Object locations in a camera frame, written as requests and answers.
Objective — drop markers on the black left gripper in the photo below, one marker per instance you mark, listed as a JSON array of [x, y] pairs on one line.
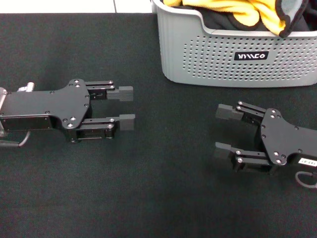
[[44, 106]]

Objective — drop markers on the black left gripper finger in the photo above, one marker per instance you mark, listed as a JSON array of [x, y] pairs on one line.
[[126, 122]]

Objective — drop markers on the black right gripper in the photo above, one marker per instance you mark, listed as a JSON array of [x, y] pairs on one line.
[[282, 141]]

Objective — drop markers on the yellow and grey towel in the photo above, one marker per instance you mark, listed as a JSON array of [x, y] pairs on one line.
[[250, 12]]

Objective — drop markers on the grey perforated storage box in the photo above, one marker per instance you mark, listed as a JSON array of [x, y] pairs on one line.
[[223, 69]]

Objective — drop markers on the black cloth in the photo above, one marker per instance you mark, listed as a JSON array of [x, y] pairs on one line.
[[218, 18]]

